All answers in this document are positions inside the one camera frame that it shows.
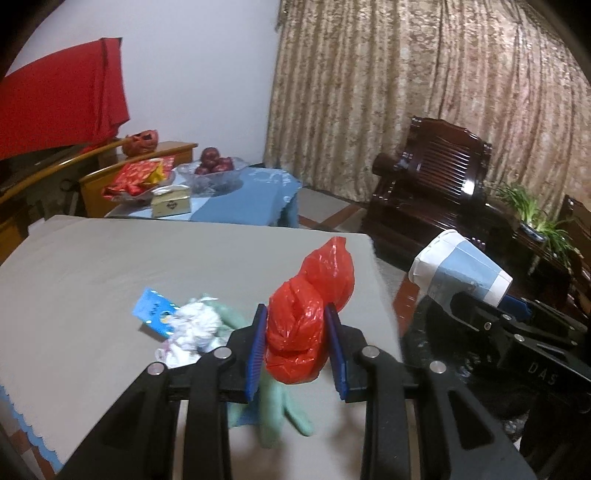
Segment beige tissue box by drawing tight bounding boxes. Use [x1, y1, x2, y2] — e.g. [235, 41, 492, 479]
[151, 185, 191, 217]

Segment bin with black liner bag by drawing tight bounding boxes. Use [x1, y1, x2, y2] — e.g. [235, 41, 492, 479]
[398, 295, 536, 421]

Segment curved wooden frame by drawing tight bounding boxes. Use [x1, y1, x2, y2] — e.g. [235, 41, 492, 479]
[0, 138, 127, 208]

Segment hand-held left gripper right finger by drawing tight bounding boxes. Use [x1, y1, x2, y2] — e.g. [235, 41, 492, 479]
[323, 303, 539, 480]

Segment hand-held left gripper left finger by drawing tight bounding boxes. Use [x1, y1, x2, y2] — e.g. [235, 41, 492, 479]
[55, 303, 269, 480]

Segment dark wooden side table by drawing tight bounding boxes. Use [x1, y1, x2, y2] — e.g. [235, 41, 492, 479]
[505, 222, 575, 319]

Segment dark wooden armchair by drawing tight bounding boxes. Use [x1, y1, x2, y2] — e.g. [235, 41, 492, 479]
[362, 115, 522, 278]
[561, 194, 591, 324]

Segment red plastic bag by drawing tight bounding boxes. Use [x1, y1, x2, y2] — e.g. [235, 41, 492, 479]
[265, 236, 355, 385]

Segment red cloth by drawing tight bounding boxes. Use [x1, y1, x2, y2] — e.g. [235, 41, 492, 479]
[0, 38, 131, 160]

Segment blue tablecloth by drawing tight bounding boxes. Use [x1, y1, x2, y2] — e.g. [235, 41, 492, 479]
[105, 167, 303, 228]

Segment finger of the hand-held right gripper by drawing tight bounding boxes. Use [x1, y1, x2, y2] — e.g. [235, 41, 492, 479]
[442, 292, 561, 370]
[501, 295, 591, 344]

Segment beige patterned curtain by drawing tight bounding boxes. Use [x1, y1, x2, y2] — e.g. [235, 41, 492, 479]
[264, 0, 591, 241]

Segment white and blue paper cup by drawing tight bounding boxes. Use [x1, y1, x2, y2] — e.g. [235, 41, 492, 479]
[408, 229, 514, 308]

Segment blue printed packet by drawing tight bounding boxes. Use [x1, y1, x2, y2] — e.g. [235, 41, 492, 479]
[131, 287, 182, 342]

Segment white tissue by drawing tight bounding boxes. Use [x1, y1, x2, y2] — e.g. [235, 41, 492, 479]
[154, 295, 222, 369]

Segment red patterned packets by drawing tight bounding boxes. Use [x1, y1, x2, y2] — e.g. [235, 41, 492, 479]
[102, 157, 176, 201]

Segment green potted plant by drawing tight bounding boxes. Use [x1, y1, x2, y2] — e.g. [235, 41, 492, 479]
[496, 182, 575, 266]

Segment glass fruit bowl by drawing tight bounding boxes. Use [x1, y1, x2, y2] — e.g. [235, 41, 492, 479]
[177, 156, 247, 195]

